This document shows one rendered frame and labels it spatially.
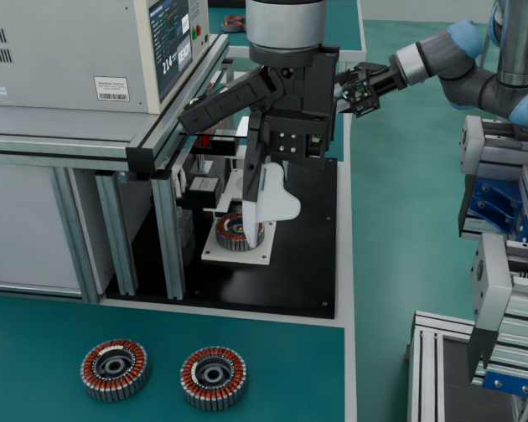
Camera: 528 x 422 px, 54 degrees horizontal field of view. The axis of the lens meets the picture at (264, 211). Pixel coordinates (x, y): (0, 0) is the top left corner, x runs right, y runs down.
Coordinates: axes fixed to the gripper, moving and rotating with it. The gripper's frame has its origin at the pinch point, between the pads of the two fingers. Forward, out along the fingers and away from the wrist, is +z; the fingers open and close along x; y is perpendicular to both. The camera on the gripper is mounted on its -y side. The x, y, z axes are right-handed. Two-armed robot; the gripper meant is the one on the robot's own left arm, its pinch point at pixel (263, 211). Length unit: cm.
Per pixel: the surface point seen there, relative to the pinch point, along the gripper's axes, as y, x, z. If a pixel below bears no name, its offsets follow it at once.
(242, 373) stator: -4.8, 4.5, 36.8
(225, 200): -20, 41, 27
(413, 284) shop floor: 32, 127, 115
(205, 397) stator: -9.4, -1.2, 37.4
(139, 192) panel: -42, 43, 31
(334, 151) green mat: -3, 96, 40
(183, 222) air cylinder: -29, 38, 33
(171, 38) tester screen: -30, 43, -6
